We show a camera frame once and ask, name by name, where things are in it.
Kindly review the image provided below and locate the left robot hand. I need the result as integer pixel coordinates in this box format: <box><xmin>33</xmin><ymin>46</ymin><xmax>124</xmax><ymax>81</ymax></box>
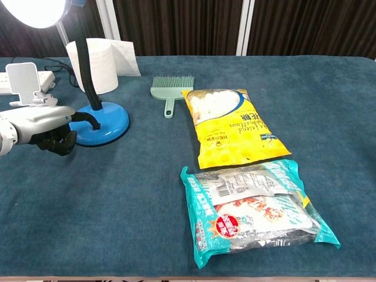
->
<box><xmin>0</xmin><ymin>105</ymin><xmax>101</xmax><ymax>157</ymax></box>

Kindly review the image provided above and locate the blue desk lamp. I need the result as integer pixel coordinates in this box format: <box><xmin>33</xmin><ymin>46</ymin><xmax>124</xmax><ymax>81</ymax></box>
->
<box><xmin>0</xmin><ymin>0</ymin><xmax>130</xmax><ymax>147</ymax></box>

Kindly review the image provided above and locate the white power strip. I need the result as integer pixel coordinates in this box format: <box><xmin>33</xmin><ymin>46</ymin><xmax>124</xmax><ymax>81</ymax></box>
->
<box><xmin>0</xmin><ymin>70</ymin><xmax>56</xmax><ymax>95</ymax></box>

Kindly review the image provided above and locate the white phone stand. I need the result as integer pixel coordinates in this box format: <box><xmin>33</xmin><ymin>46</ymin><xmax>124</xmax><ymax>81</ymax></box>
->
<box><xmin>5</xmin><ymin>62</ymin><xmax>58</xmax><ymax>108</ymax></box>

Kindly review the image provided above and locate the white toilet paper roll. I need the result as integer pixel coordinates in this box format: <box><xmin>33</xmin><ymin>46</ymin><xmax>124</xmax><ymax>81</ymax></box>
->
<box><xmin>65</xmin><ymin>38</ymin><xmax>142</xmax><ymax>95</ymax></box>

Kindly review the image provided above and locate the dark teal tablecloth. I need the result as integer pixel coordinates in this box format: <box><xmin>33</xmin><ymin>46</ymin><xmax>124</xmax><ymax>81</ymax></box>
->
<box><xmin>0</xmin><ymin>55</ymin><xmax>376</xmax><ymax>278</ymax></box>

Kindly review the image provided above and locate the green hand brush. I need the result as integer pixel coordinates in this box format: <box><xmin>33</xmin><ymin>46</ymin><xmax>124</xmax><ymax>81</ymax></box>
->
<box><xmin>149</xmin><ymin>75</ymin><xmax>195</xmax><ymax>119</ymax></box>

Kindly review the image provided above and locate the yellow marshmallow bag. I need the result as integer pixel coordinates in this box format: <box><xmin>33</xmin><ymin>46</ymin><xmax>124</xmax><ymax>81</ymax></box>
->
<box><xmin>181</xmin><ymin>88</ymin><xmax>291</xmax><ymax>170</ymax></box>

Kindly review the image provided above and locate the teal instant noodle pack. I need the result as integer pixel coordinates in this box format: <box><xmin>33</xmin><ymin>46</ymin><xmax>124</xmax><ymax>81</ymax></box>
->
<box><xmin>180</xmin><ymin>159</ymin><xmax>341</xmax><ymax>270</ymax></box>

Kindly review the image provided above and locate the black braided cable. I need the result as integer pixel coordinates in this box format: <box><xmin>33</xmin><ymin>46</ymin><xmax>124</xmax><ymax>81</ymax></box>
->
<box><xmin>38</xmin><ymin>57</ymin><xmax>79</xmax><ymax>88</ymax></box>

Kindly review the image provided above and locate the thin grey partition post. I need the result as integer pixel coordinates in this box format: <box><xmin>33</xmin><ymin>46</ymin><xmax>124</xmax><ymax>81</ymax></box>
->
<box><xmin>55</xmin><ymin>22</ymin><xmax>71</xmax><ymax>51</ymax></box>

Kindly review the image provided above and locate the white partition frame post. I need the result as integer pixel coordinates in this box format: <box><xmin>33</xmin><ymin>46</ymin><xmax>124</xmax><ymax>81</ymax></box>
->
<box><xmin>94</xmin><ymin>0</ymin><xmax>122</xmax><ymax>56</ymax></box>
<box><xmin>234</xmin><ymin>0</ymin><xmax>256</xmax><ymax>56</ymax></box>

